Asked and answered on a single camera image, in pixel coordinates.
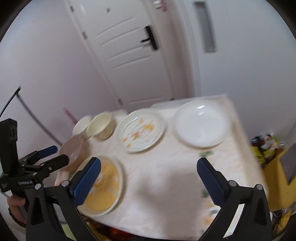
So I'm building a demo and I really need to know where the white wardrobe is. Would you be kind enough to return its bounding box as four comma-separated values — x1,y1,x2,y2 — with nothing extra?
180,0,296,144

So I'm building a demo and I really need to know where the pink handled broom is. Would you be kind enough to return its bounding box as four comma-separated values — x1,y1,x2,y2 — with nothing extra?
63,108,78,125

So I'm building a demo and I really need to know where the white plain plate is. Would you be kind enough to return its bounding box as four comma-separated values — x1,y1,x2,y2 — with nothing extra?
173,99,232,148

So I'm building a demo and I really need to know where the yellow patterned deep plate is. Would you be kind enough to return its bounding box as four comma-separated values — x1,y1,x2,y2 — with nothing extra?
78,155,124,218

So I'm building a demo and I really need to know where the cream bowl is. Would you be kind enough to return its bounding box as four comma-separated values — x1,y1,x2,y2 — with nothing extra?
86,111,116,140

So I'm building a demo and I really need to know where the floral white tablecloth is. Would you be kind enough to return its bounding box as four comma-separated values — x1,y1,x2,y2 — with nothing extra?
54,93,270,240

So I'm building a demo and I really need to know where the yellow stool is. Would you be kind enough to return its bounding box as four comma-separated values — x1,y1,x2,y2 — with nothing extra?
263,149,295,212

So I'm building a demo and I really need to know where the left hand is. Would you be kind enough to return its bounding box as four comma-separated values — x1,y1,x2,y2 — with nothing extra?
7,195,26,225

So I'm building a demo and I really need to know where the black cable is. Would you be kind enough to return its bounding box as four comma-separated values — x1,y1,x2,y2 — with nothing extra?
0,86,63,145

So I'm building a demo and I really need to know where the white plate orange pattern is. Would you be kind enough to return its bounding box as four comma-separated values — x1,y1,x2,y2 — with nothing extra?
114,108,167,153

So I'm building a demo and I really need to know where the black door handle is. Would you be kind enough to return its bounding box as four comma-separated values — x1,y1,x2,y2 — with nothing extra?
140,25,159,51

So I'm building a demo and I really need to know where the small white bowl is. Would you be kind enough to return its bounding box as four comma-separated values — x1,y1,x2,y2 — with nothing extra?
72,115,92,140

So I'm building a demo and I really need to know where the white panel door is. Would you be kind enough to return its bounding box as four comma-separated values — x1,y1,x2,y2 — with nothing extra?
67,1,186,111

